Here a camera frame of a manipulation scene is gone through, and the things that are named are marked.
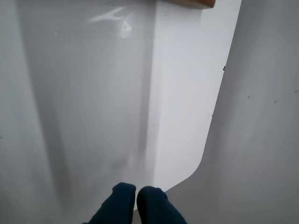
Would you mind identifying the wooden chessboard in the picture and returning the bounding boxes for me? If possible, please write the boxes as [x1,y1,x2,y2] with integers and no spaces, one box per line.
[151,0,216,9]

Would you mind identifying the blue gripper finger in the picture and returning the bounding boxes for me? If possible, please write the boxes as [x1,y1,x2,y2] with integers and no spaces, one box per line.
[136,185,185,224]
[88,182,136,224]

